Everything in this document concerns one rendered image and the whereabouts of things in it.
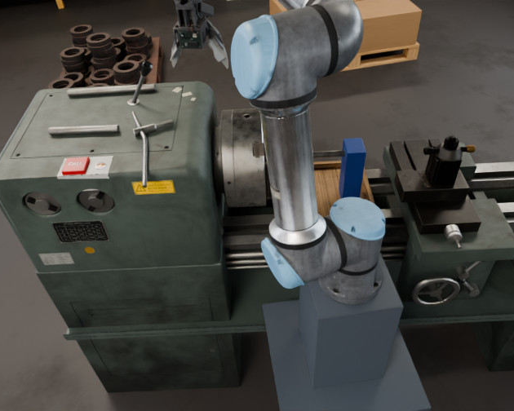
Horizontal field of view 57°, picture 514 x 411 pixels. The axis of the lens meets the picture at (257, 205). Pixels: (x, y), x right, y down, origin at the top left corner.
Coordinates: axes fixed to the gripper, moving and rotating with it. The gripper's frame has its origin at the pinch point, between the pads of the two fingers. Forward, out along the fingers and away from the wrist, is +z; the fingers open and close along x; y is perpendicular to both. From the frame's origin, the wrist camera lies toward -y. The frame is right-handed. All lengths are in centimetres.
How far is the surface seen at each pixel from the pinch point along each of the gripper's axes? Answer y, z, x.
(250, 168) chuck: 9.5, 26.7, 13.3
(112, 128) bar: 10.1, 14.3, -25.8
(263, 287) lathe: 6, 88, 14
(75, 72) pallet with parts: -204, 114, -169
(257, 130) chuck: 1.1, 19.3, 14.6
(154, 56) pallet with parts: -255, 124, -121
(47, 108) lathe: -1, 16, -52
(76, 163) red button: 25.7, 15.0, -30.0
